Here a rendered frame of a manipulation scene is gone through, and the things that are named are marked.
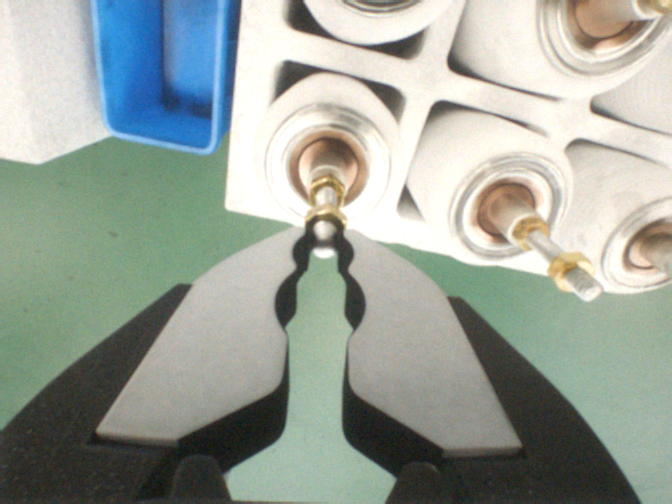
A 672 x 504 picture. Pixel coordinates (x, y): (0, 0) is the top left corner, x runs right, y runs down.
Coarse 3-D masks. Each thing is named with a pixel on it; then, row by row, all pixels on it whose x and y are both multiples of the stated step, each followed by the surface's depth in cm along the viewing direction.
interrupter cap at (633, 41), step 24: (552, 0) 16; (576, 0) 16; (552, 24) 17; (576, 24) 17; (600, 24) 17; (624, 24) 17; (648, 24) 17; (552, 48) 17; (576, 48) 17; (600, 48) 17; (624, 48) 17; (648, 48) 17; (576, 72) 18; (600, 72) 18
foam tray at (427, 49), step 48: (288, 0) 24; (240, 48) 24; (288, 48) 24; (336, 48) 24; (384, 48) 33; (432, 48) 24; (240, 96) 25; (384, 96) 35; (432, 96) 25; (480, 96) 25; (528, 96) 25; (240, 144) 27; (624, 144) 27; (240, 192) 29; (384, 240) 31; (432, 240) 31
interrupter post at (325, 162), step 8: (328, 152) 20; (312, 160) 20; (320, 160) 19; (328, 160) 19; (336, 160) 19; (312, 168) 18; (320, 168) 18; (328, 168) 18; (336, 168) 18; (344, 168) 19; (312, 176) 18; (336, 176) 18; (344, 176) 18
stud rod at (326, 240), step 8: (320, 192) 16; (328, 192) 16; (320, 200) 15; (328, 200) 15; (336, 200) 16; (320, 224) 13; (328, 224) 13; (312, 232) 13; (320, 232) 13; (328, 232) 13; (336, 232) 13; (312, 240) 13; (320, 240) 12; (328, 240) 12; (336, 240) 13; (312, 248) 13; (320, 248) 13; (328, 248) 12; (336, 248) 13; (320, 256) 13; (328, 256) 13
